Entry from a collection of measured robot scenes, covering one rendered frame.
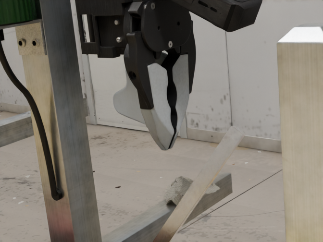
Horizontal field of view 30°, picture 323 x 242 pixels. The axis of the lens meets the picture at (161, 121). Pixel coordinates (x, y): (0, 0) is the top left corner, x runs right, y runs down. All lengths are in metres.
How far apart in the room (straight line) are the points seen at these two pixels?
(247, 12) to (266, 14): 3.02
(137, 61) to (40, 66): 0.08
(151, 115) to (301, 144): 0.19
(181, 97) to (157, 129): 0.04
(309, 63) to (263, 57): 3.19
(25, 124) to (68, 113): 0.35
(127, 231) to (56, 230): 0.15
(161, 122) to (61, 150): 0.09
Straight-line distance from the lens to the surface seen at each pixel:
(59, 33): 0.53
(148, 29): 0.53
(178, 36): 0.57
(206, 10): 0.50
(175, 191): 0.77
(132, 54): 0.53
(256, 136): 3.72
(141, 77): 0.53
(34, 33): 0.53
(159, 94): 0.55
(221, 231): 2.70
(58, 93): 0.53
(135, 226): 0.72
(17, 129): 0.89
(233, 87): 3.73
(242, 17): 0.50
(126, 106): 0.58
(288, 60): 0.39
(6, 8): 0.49
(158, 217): 0.74
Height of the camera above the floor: 1.16
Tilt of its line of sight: 15 degrees down
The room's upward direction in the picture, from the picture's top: 6 degrees counter-clockwise
